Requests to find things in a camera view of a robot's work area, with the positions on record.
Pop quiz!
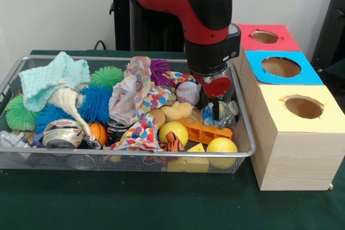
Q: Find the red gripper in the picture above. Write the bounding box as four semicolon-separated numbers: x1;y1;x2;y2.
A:
194;75;232;121

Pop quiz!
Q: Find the crushed clear plastic bottle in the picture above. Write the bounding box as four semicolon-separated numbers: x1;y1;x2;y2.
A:
202;100;240;129

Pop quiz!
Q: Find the polka dot cloth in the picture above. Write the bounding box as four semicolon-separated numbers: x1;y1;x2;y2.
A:
109;56;175;126
103;118;160;152

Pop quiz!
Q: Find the mint green muslin cloth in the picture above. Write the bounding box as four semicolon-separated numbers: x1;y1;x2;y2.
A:
18;51;91;113

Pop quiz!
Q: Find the wooden three-hole box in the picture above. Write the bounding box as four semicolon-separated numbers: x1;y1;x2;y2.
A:
230;23;345;192

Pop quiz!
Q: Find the white baseball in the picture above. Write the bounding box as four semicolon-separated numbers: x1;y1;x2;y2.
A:
175;81;202;106

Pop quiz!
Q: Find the orange block toy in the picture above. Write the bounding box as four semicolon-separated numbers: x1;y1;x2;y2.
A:
176;118;233;145

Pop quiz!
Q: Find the yellow ball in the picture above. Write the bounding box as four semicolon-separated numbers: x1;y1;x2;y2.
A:
206;137;238;169
158;121;189;147

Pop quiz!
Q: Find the blue spiky ball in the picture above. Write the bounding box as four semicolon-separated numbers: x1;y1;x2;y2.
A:
78;84;113;126

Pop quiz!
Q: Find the dark green table cloth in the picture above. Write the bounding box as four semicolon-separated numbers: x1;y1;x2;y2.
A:
323;57;345;76
0;49;345;230

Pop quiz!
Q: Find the cream muslin cloth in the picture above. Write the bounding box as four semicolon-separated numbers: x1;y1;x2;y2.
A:
47;84;92;137

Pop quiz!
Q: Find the black upright stand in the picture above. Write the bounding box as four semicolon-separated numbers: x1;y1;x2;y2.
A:
309;0;345;76

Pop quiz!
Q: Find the crushed cream can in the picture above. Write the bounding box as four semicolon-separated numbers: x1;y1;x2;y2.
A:
42;119;86;149

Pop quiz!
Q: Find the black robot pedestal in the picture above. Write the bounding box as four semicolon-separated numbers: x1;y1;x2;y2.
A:
103;0;187;52

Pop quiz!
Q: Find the black looped cable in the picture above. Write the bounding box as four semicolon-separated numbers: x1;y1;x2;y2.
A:
93;40;108;51

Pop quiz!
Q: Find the silver wire mesh bin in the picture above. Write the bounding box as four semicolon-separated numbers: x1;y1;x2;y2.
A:
0;55;256;173

